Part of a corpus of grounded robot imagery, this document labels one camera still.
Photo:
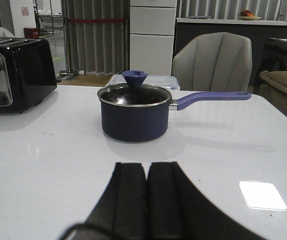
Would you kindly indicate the dark blue saucepan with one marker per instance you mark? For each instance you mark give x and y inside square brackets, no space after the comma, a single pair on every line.
[136,123]

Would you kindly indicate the beige chair on right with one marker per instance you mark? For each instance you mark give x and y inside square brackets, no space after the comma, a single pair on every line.
[215,62]

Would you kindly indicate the glass pot lid blue knob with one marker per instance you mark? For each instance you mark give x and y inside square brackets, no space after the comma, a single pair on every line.
[134,93]

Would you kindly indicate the white drawer cabinet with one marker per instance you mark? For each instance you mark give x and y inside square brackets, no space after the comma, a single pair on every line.
[152,35]

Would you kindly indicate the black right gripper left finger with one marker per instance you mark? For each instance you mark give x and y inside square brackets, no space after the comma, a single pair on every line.
[120,213]

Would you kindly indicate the stanchion with red belt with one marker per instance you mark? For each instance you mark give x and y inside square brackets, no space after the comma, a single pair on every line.
[96,36]

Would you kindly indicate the clear plastic food container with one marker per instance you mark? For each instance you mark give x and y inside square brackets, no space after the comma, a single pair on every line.
[167,82]

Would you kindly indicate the dark counter with white top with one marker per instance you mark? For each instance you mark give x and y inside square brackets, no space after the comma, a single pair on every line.
[258,31]

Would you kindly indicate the red box on floor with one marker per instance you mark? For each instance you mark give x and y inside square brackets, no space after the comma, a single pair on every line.
[31,32]

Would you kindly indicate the tan cushion at right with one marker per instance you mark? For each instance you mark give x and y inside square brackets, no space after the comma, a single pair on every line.
[274,89]

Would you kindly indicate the black chrome four-slot toaster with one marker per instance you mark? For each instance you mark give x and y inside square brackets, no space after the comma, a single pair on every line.
[27,73]

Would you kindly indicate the fruit plate on counter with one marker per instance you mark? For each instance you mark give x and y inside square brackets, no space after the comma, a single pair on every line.
[248,15]

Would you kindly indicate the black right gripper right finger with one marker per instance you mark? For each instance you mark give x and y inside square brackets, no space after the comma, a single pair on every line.
[177,210]

